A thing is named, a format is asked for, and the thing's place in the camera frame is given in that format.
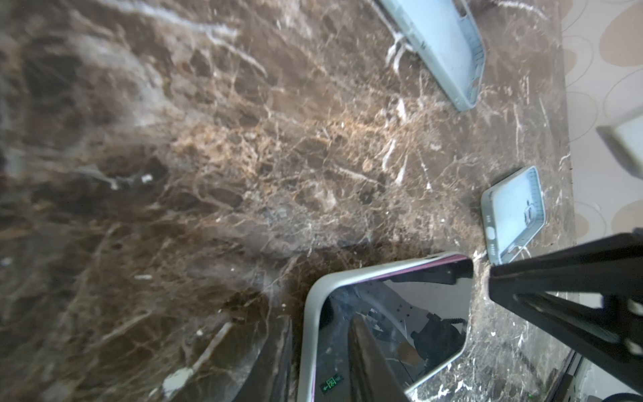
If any black phone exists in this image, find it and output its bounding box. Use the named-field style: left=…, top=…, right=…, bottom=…
left=313, top=255, right=474, bottom=402

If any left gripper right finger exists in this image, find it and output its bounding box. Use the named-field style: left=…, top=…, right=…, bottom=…
left=348, top=316, right=409, bottom=402

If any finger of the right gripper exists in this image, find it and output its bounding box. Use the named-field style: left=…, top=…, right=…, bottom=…
left=488, top=228, right=642, bottom=392

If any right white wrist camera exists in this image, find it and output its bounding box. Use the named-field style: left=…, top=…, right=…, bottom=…
left=596, top=107, right=642, bottom=179

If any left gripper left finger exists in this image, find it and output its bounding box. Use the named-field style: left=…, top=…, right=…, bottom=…
left=243, top=316, right=292, bottom=401

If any light blue phone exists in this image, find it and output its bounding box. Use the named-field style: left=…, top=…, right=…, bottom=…
left=481, top=166, right=546, bottom=266
left=381, top=0, right=486, bottom=112
left=295, top=250, right=476, bottom=402

